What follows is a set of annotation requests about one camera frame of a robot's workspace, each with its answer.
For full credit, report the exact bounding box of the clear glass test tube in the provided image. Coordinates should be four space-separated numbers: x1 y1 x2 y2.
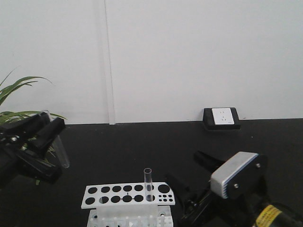
143 168 153 201
40 110 71 169

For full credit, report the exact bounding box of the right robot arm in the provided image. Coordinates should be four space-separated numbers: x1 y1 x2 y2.
0 112 303 227

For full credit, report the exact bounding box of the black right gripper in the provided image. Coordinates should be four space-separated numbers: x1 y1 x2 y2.
165 151 251 227

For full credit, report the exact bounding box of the white test tube rack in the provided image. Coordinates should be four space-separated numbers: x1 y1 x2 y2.
81 182 175 227

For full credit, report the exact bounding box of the white wall socket box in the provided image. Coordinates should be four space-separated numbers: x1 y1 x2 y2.
203 107 241 131

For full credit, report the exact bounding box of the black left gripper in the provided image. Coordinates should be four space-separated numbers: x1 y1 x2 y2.
0 113 65 183

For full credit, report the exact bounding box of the green spider plant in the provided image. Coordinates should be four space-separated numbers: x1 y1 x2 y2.
0 67 67 185

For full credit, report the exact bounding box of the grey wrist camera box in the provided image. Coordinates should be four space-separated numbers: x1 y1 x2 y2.
210 151 268 199

